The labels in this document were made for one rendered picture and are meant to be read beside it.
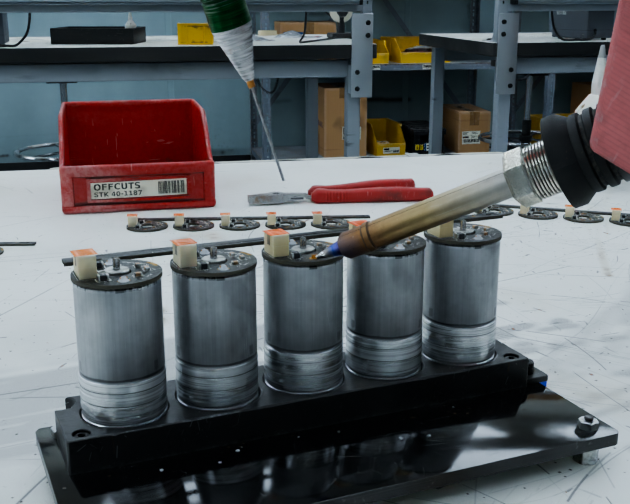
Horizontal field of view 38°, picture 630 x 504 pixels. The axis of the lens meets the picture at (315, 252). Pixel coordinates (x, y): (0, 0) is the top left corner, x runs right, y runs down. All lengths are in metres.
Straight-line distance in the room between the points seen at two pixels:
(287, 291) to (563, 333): 0.16
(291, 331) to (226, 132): 4.52
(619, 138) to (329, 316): 0.10
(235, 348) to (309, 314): 0.02
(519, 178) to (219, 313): 0.09
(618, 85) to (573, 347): 0.18
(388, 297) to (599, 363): 0.12
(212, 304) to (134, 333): 0.02
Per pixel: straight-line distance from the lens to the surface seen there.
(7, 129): 4.78
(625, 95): 0.23
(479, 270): 0.30
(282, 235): 0.27
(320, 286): 0.27
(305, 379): 0.28
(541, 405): 0.30
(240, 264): 0.26
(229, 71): 2.68
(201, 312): 0.26
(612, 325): 0.42
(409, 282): 0.28
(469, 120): 4.59
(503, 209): 0.62
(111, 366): 0.26
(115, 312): 0.25
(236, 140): 4.79
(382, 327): 0.28
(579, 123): 0.24
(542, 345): 0.39
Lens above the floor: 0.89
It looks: 16 degrees down
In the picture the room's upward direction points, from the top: straight up
